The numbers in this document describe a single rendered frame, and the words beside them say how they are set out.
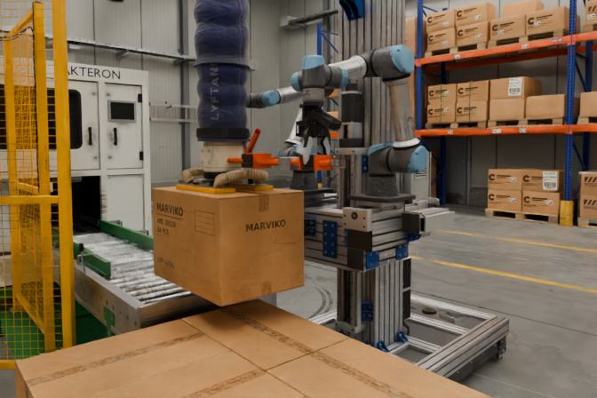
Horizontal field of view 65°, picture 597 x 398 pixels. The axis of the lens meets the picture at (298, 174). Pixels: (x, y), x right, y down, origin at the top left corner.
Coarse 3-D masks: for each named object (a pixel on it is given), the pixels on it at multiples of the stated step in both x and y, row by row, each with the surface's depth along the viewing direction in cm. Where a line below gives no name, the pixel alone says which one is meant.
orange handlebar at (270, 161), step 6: (270, 156) 175; (276, 156) 173; (228, 162) 194; (234, 162) 191; (240, 162) 187; (258, 162) 177; (264, 162) 174; (270, 162) 171; (276, 162) 168; (294, 162) 160; (324, 162) 151; (330, 162) 153
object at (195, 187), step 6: (210, 180) 190; (180, 186) 203; (186, 186) 199; (192, 186) 198; (198, 186) 193; (204, 186) 191; (210, 186) 191; (204, 192) 186; (210, 192) 183; (216, 192) 181; (222, 192) 183; (228, 192) 185; (234, 192) 187
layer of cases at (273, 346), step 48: (144, 336) 176; (192, 336) 176; (240, 336) 176; (288, 336) 176; (336, 336) 175; (48, 384) 140; (96, 384) 140; (144, 384) 140; (192, 384) 140; (240, 384) 140; (288, 384) 140; (336, 384) 140; (384, 384) 140; (432, 384) 140
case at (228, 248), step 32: (160, 192) 206; (192, 192) 190; (256, 192) 188; (288, 192) 188; (160, 224) 207; (192, 224) 184; (224, 224) 169; (256, 224) 178; (288, 224) 188; (160, 256) 208; (192, 256) 185; (224, 256) 169; (256, 256) 178; (288, 256) 189; (192, 288) 186; (224, 288) 170; (256, 288) 179; (288, 288) 189
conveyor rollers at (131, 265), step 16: (80, 240) 363; (96, 240) 362; (112, 240) 362; (112, 256) 309; (128, 256) 307; (144, 256) 305; (96, 272) 268; (112, 272) 266; (128, 272) 270; (144, 272) 268; (128, 288) 235; (144, 288) 240; (160, 288) 236; (176, 288) 234; (144, 304) 213
